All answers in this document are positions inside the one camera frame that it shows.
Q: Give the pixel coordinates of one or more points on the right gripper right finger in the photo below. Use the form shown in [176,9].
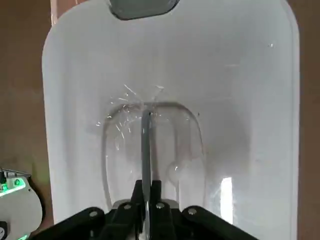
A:
[170,225]

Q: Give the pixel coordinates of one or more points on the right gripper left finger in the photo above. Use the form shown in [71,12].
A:
[120,225]

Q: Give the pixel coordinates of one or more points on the white box lid grey clips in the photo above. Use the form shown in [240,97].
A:
[225,75]

